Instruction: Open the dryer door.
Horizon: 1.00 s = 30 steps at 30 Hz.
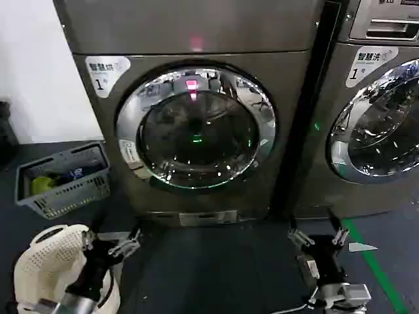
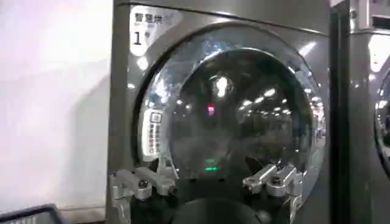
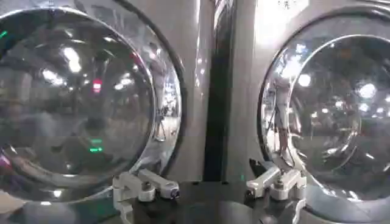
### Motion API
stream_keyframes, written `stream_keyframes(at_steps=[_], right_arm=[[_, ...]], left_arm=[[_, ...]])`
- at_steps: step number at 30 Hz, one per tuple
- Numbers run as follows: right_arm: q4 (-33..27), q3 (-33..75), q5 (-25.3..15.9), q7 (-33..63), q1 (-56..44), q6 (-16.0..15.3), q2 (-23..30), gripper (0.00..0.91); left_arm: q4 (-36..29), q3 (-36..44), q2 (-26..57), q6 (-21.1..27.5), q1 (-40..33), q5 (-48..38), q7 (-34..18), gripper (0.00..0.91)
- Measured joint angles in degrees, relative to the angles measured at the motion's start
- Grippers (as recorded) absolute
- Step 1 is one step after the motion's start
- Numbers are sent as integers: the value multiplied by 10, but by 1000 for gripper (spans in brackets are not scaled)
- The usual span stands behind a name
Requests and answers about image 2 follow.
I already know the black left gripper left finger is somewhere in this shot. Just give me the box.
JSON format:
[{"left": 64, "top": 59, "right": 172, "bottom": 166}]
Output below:
[{"left": 110, "top": 157, "right": 179, "bottom": 224}]

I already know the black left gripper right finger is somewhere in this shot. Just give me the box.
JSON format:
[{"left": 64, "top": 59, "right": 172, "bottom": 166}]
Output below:
[{"left": 242, "top": 155, "right": 304, "bottom": 224}]

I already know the white label sticker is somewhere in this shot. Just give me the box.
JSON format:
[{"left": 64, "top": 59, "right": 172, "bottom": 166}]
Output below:
[{"left": 141, "top": 108, "right": 164, "bottom": 158}]

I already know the grey dryer numbered one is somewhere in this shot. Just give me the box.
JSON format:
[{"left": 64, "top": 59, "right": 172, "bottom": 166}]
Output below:
[{"left": 105, "top": 0, "right": 332, "bottom": 224}]

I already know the round glass dryer door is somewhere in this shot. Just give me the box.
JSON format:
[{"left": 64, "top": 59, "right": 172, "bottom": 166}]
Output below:
[{"left": 131, "top": 26, "right": 327, "bottom": 211}]

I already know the grey dryer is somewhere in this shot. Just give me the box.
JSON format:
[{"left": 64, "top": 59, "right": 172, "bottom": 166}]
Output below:
[{"left": 347, "top": 0, "right": 390, "bottom": 224}]

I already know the dark laundry basket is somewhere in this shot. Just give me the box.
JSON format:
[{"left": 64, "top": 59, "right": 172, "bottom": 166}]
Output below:
[{"left": 0, "top": 203, "right": 64, "bottom": 224}]

